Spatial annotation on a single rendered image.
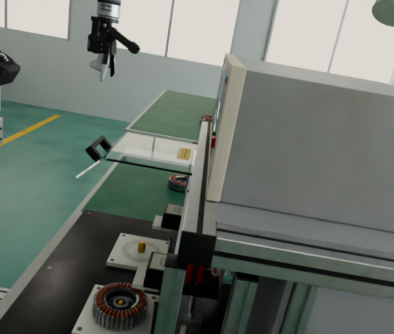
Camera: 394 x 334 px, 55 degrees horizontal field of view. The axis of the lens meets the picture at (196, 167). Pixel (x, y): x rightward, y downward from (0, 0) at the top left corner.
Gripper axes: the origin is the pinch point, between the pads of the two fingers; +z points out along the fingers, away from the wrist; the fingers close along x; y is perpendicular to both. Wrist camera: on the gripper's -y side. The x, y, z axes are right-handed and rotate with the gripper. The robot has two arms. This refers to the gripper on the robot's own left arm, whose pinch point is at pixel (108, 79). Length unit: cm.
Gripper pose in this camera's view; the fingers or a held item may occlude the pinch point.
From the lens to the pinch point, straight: 139.5
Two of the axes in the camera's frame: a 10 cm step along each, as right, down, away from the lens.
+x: -0.3, 3.2, -9.5
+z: -1.7, 9.3, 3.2
